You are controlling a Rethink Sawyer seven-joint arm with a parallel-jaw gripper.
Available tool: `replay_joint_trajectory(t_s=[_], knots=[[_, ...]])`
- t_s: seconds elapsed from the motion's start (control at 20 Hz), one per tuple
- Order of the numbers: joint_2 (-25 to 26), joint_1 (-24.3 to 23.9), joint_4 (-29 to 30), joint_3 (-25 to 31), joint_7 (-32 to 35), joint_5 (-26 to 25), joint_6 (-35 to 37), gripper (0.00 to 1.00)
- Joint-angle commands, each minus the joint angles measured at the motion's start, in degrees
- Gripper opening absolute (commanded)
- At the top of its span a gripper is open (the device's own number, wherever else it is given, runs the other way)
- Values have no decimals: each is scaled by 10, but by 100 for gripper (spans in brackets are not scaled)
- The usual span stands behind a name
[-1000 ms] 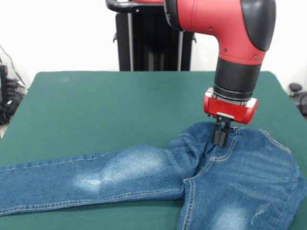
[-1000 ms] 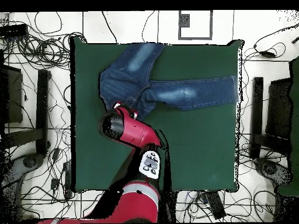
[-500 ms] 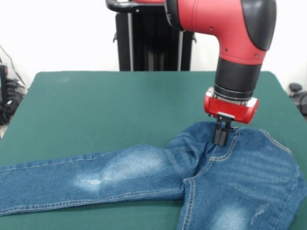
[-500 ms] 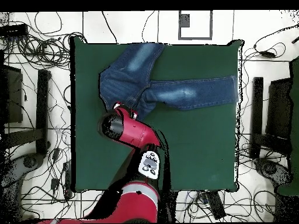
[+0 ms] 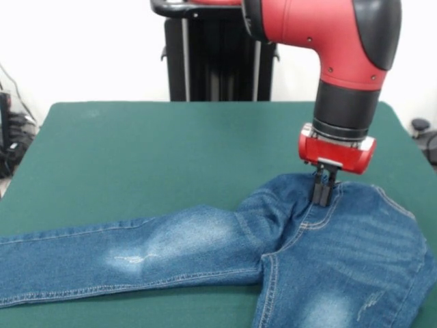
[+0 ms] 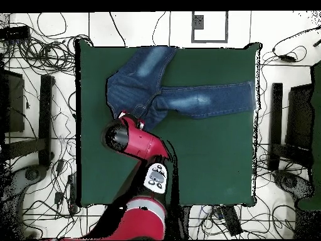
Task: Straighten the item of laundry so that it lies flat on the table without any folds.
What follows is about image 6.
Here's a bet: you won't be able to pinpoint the black stand base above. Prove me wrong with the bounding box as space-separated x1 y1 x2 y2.
268 82 314 173
3 74 55 168

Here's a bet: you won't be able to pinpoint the dark green spare cloth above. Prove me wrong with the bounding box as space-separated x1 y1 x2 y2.
297 61 321 212

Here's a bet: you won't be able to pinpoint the black cable tangle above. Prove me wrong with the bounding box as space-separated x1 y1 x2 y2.
2 12 92 76

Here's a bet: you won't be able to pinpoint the grey wheeled chair base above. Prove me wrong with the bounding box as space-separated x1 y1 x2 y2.
0 164 50 240
272 169 314 201

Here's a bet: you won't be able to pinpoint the grey square floor frame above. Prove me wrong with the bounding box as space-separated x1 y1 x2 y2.
191 11 229 44

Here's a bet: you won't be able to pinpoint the blue denim jeans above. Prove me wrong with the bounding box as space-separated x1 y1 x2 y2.
106 45 257 131

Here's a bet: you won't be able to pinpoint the black power strip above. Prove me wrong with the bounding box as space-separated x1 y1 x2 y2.
0 25 31 40
219 205 243 237
67 174 78 214

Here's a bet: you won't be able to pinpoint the dark green table cloth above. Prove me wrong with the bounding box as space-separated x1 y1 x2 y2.
75 38 263 208

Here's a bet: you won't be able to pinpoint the black box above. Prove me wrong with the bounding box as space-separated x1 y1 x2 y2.
0 69 25 134
285 83 314 149

